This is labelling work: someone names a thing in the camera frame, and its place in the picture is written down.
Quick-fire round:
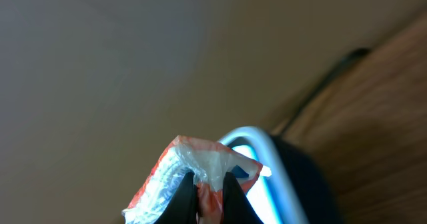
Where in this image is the black scanner cable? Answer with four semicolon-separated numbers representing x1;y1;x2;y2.
278;47;372;137

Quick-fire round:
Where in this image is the red white candy packet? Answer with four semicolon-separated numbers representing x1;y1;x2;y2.
122;135;263;224

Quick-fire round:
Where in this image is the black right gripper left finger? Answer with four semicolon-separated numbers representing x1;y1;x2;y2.
155;172;197;224

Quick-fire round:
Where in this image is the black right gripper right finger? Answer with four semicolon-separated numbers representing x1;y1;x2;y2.
222;172;263;224

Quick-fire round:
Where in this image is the white barcode scanner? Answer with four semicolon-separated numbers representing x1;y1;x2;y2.
219;127;344;224

